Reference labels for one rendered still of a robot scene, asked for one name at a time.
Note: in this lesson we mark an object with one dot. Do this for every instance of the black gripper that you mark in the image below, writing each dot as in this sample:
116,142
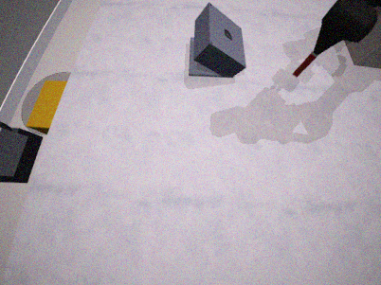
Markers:
349,20

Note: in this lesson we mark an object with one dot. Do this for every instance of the dark red peg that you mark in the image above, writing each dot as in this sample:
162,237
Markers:
306,62

